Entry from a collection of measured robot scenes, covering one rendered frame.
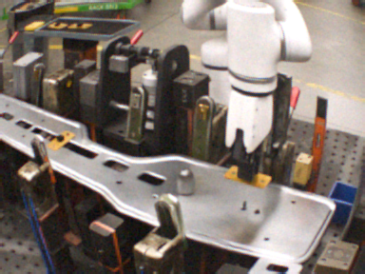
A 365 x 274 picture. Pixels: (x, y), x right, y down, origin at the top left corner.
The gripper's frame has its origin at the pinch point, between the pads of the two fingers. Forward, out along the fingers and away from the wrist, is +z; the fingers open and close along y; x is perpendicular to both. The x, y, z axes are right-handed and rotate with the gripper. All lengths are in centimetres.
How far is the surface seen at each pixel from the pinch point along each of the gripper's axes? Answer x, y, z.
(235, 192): -4.1, -4.0, 9.7
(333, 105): -41, -258, 109
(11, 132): -64, 6, 10
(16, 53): -276, -165, 80
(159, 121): -27.7, -14.5, 6.2
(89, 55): -65, -33, 4
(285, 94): 1.1, -14.8, -8.1
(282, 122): 0.8, -14.5, -2.0
